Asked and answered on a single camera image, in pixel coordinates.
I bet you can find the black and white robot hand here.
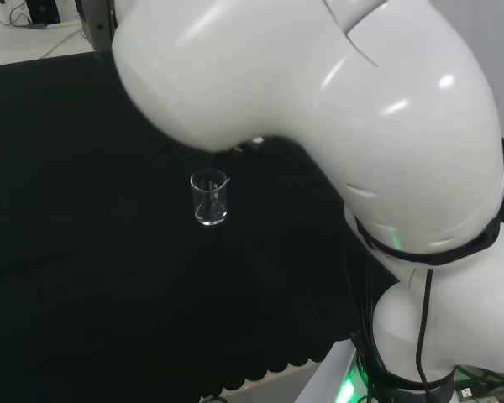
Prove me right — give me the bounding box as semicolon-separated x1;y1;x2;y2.
214;136;265;160

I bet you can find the graduated clear glass beaker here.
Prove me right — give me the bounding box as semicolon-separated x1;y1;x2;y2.
189;169;231;227

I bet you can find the black bench cloth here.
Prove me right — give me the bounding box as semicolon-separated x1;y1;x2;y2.
0;50;398;403

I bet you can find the black box device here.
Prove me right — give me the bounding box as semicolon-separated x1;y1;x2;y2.
24;0;63;25

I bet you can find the black cable bundle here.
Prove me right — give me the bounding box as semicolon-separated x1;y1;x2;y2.
342;226;390;403

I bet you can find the grey metal post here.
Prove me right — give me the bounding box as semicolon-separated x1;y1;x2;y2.
81;0;115;59

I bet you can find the thin white cable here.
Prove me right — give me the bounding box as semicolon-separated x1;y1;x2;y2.
36;28;86;60

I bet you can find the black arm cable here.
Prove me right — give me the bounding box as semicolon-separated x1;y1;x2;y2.
414;268;436;394

